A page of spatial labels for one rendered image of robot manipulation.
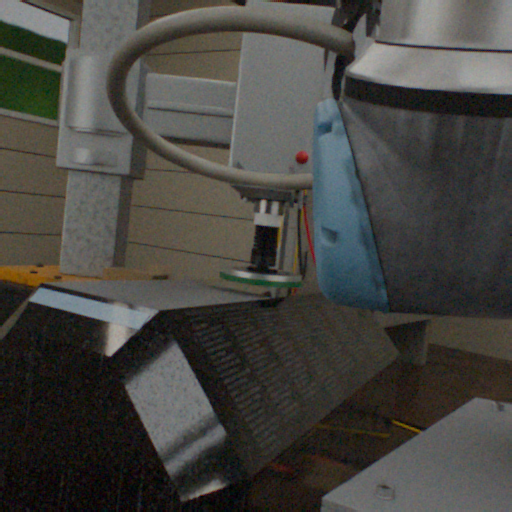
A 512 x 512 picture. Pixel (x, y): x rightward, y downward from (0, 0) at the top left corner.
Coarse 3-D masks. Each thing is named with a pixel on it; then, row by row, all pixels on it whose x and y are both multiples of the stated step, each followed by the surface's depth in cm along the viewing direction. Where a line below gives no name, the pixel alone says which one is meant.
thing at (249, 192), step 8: (240, 168) 131; (232, 184) 125; (240, 192) 143; (248, 192) 142; (256, 192) 139; (264, 192) 136; (272, 192) 132; (280, 192) 130; (288, 192) 124; (296, 192) 174; (248, 200) 175; (280, 200) 159; (288, 200) 151; (296, 200) 174; (304, 200) 188
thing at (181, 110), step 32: (64, 64) 226; (96, 64) 218; (96, 96) 219; (128, 96) 222; (160, 96) 226; (192, 96) 226; (224, 96) 225; (96, 128) 220; (160, 128) 227; (192, 128) 226; (224, 128) 226
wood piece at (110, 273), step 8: (104, 272) 222; (112, 272) 220; (120, 272) 219; (128, 272) 218; (136, 272) 218; (144, 272) 221; (152, 272) 223; (104, 280) 222; (112, 280) 220; (120, 280) 219; (128, 280) 218
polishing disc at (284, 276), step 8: (224, 272) 167; (232, 272) 164; (240, 272) 162; (248, 272) 163; (256, 272) 164; (264, 272) 167; (280, 272) 173; (288, 272) 175; (272, 280) 161; (280, 280) 162; (288, 280) 163; (296, 280) 166
